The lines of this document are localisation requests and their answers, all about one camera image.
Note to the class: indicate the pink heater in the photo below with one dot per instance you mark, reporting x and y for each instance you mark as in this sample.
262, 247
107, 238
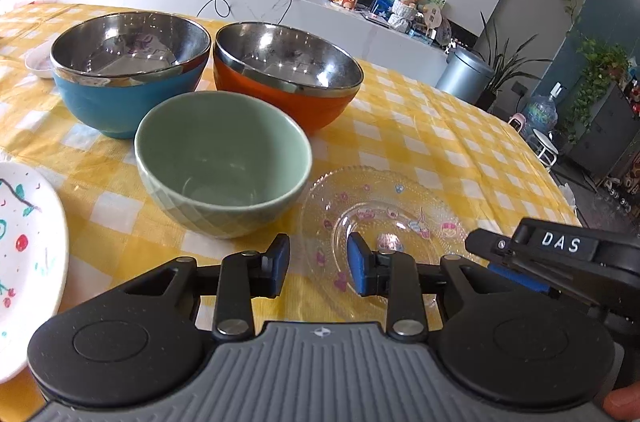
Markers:
516, 125

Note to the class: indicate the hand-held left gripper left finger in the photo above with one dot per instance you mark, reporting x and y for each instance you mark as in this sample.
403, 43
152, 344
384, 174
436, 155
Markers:
280, 264

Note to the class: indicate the orange steel bowl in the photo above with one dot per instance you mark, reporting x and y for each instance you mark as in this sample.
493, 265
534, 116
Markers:
280, 107

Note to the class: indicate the large water bottle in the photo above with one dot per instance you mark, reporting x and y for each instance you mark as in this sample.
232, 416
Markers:
540, 112

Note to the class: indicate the blue steel bowl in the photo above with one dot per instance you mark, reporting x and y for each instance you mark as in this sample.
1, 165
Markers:
125, 102

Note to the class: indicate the person's right hand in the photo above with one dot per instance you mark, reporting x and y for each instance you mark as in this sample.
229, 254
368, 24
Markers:
625, 402

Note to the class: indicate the bushy green plant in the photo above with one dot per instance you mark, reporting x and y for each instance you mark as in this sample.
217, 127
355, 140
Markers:
597, 67

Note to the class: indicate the clear glass plate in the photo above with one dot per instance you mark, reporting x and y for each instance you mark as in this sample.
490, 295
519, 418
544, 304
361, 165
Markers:
415, 202

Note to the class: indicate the long-leaf potted plant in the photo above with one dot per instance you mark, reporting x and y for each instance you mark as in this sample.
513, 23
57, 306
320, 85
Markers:
505, 67

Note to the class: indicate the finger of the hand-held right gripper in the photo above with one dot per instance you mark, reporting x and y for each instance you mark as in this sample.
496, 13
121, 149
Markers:
515, 259

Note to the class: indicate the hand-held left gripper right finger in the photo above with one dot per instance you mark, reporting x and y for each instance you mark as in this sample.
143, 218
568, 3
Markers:
357, 267

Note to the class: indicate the green ceramic bowl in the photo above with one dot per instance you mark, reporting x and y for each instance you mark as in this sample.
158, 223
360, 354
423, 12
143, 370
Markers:
220, 152

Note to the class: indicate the grey trash can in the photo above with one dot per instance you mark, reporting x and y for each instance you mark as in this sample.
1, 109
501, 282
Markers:
462, 75

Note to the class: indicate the white round stool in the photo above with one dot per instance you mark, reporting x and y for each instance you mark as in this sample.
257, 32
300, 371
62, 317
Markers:
546, 145

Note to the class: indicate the white painted plate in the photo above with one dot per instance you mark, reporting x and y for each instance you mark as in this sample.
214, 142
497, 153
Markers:
30, 262

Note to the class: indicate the yellow checked tablecloth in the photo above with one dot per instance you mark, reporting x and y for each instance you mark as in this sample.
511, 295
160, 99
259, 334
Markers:
425, 127

